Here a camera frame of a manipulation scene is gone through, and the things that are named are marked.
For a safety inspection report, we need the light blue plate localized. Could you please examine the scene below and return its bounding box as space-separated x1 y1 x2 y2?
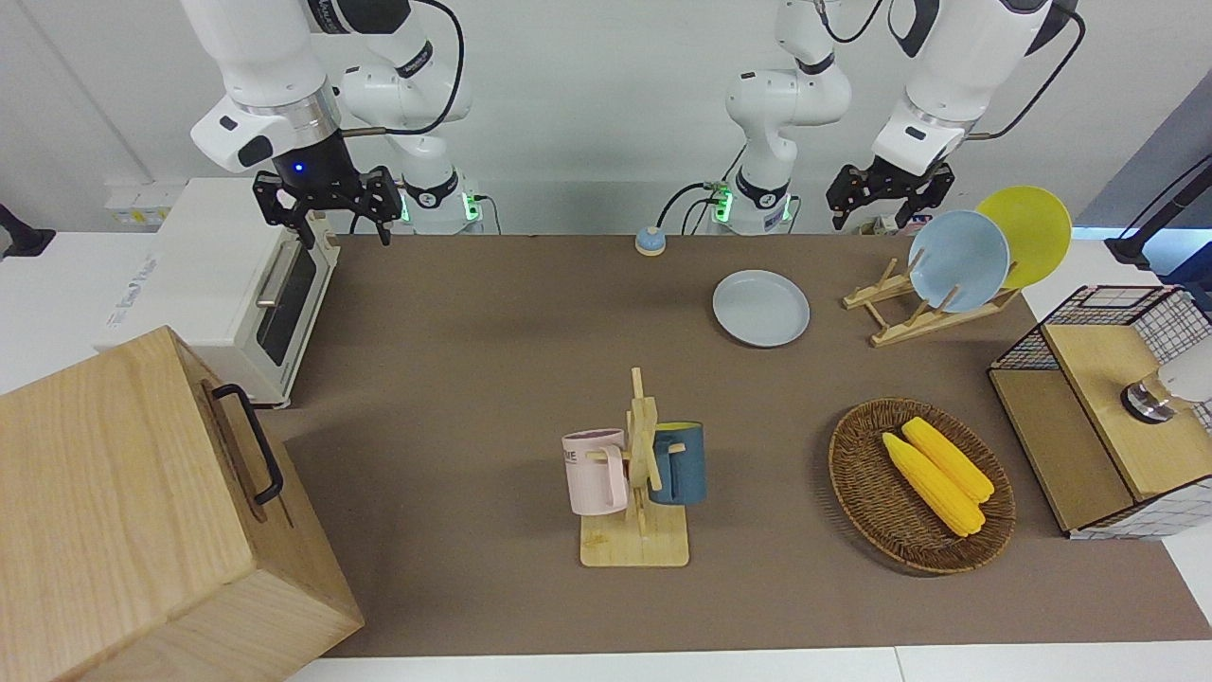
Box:
908 209 1011 314

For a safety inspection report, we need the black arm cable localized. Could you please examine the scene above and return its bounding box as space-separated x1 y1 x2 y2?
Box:
964 5 1087 143
341 0 467 139

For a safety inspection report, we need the white toaster oven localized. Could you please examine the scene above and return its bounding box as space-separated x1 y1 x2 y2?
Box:
93 177 340 408

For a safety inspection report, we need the black base cable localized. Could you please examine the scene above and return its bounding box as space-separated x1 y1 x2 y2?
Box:
657 180 732 234

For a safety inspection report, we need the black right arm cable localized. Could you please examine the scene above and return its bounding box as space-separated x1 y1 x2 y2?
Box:
341 0 467 139

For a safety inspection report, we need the yellow plate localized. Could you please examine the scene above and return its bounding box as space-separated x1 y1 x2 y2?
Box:
975 186 1073 291

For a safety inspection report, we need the brown table mat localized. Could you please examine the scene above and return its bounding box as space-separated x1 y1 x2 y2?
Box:
256 234 1212 659

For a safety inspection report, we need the wooden mug tree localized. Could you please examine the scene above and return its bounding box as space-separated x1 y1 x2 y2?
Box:
579 368 690 568

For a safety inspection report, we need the gray plate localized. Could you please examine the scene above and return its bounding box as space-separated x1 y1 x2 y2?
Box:
712 270 811 349

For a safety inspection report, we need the brown wicker basket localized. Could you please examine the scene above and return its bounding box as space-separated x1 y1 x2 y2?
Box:
829 398 1017 575

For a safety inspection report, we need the white wall power socket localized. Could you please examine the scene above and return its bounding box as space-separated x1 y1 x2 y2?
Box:
104 183 190 226

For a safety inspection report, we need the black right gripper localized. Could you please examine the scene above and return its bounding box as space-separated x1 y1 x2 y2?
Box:
253 131 405 250

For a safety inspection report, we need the pink mug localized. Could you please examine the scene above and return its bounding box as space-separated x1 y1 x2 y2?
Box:
561 428 631 517

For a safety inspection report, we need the black wire grid basket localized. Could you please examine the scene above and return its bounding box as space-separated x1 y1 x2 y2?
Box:
988 284 1212 541

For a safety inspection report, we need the dark blue mug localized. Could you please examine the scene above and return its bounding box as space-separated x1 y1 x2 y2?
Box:
649 422 707 506

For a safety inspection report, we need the black clamp stand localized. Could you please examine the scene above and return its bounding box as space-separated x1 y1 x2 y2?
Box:
0 204 55 259

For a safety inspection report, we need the wooden plate rack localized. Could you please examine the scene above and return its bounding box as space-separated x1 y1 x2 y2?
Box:
843 256 1022 349

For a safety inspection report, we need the yellow corn cob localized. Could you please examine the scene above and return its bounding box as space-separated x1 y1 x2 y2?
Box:
901 417 995 504
882 432 987 538

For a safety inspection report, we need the light wooden box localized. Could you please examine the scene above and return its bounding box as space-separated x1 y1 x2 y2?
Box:
0 325 365 682

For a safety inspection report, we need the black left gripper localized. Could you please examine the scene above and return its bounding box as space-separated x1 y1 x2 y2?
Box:
826 154 955 232

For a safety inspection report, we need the black metal box handle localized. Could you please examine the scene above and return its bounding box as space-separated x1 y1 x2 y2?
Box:
210 383 285 506

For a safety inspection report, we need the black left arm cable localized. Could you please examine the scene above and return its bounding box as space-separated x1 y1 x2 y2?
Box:
964 5 1087 143

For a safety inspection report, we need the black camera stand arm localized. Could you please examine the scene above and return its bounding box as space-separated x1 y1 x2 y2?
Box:
1106 156 1212 268

